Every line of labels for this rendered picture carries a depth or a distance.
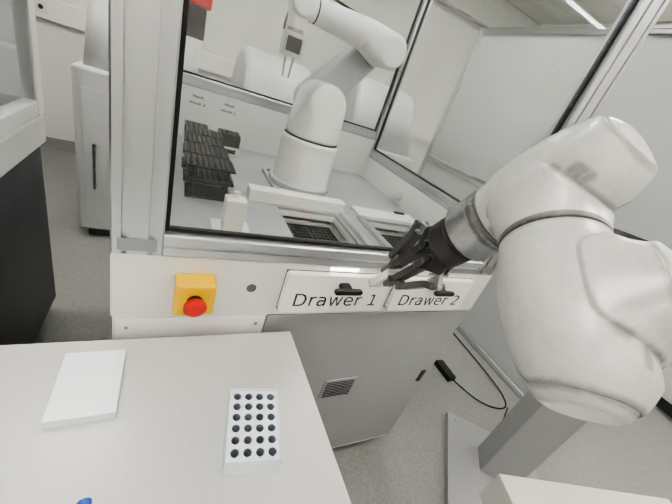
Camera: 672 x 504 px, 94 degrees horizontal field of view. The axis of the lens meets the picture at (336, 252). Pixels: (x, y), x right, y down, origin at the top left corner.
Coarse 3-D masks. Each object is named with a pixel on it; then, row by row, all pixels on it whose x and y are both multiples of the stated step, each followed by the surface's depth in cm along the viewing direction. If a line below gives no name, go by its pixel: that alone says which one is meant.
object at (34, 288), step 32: (32, 0) 97; (32, 32) 99; (32, 64) 102; (32, 96) 106; (0, 128) 85; (32, 128) 104; (0, 160) 86; (32, 160) 111; (0, 192) 92; (32, 192) 113; (0, 224) 94; (32, 224) 116; (0, 256) 95; (32, 256) 118; (0, 288) 97; (32, 288) 120; (0, 320) 98; (32, 320) 123
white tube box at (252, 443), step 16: (240, 400) 55; (256, 400) 56; (272, 400) 57; (240, 416) 52; (256, 416) 54; (272, 416) 55; (240, 432) 50; (256, 432) 51; (272, 432) 52; (224, 448) 49; (240, 448) 48; (256, 448) 49; (272, 448) 50; (224, 464) 46; (240, 464) 47; (256, 464) 48; (272, 464) 48
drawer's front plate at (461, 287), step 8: (408, 280) 85; (416, 280) 86; (448, 280) 92; (456, 280) 94; (464, 280) 96; (448, 288) 94; (456, 288) 96; (464, 288) 97; (392, 296) 87; (400, 296) 88; (416, 296) 90; (424, 296) 92; (432, 296) 93; (464, 296) 100; (392, 304) 88; (408, 304) 91; (432, 304) 96; (440, 304) 97; (448, 304) 99; (456, 304) 101
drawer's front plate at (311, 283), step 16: (288, 272) 70; (304, 272) 72; (320, 272) 74; (336, 272) 76; (288, 288) 71; (304, 288) 73; (320, 288) 75; (336, 288) 77; (368, 288) 81; (384, 288) 83; (288, 304) 74; (304, 304) 76; (320, 304) 78; (352, 304) 82
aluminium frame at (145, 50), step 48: (144, 0) 39; (144, 48) 42; (624, 48) 72; (144, 96) 44; (144, 144) 48; (144, 192) 51; (144, 240) 55; (192, 240) 58; (240, 240) 62; (288, 240) 68
